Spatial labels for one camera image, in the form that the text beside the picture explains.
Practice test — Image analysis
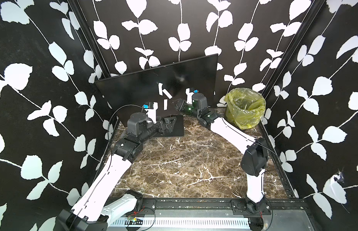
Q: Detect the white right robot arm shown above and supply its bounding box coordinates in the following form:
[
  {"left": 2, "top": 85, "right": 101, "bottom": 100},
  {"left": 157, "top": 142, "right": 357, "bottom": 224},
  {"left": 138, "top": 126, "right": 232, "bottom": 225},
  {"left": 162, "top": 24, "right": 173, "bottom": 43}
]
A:
[{"left": 172, "top": 93, "right": 268, "bottom": 215}]

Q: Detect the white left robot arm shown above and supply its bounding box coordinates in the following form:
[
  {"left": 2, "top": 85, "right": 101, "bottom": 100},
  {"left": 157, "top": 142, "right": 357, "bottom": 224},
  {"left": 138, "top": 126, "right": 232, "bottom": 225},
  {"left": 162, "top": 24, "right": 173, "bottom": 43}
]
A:
[{"left": 56, "top": 112, "right": 177, "bottom": 231}]

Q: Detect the black monitor stand base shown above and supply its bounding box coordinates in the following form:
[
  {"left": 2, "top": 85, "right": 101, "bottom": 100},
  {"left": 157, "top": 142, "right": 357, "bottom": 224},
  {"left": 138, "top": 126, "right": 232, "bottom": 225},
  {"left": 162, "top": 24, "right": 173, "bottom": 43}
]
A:
[{"left": 154, "top": 115, "right": 184, "bottom": 138}]

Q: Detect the black flat monitor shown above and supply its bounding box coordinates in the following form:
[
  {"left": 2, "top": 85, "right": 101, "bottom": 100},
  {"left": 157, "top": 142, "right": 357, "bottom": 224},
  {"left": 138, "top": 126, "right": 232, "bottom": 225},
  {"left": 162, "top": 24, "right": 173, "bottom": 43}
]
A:
[{"left": 95, "top": 54, "right": 218, "bottom": 126}]

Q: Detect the black waste bin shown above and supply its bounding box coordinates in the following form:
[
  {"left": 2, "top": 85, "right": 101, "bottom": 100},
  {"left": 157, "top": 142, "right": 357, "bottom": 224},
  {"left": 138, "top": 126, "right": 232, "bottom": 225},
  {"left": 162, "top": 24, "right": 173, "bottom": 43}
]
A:
[{"left": 225, "top": 107, "right": 238, "bottom": 128}]

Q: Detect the yellow-green bin liner bag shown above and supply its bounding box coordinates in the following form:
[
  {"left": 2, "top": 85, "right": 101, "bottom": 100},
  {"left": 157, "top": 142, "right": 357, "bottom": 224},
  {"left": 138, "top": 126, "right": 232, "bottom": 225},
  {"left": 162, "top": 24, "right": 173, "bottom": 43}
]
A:
[{"left": 224, "top": 88, "right": 266, "bottom": 130}]

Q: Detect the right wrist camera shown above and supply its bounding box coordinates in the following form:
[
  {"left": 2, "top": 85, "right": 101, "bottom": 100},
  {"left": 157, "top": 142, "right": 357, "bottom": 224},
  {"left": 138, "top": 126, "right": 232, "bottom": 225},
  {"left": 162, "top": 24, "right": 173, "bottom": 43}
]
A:
[{"left": 185, "top": 88, "right": 199, "bottom": 104}]

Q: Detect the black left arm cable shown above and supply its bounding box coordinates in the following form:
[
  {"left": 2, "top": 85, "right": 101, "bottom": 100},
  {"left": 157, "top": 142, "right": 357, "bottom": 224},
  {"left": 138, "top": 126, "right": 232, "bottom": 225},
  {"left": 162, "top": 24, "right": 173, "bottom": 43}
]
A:
[{"left": 105, "top": 104, "right": 143, "bottom": 151}]

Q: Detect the white perforated cable tray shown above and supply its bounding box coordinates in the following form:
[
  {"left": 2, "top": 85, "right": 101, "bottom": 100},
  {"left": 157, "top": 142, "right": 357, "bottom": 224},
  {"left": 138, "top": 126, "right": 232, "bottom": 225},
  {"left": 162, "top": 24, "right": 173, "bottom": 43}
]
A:
[{"left": 107, "top": 217, "right": 250, "bottom": 231}]

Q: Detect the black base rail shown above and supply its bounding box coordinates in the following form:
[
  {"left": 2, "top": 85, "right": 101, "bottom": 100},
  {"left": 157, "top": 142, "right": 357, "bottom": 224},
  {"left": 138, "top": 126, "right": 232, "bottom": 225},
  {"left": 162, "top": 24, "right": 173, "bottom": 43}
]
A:
[{"left": 134, "top": 197, "right": 309, "bottom": 217}]

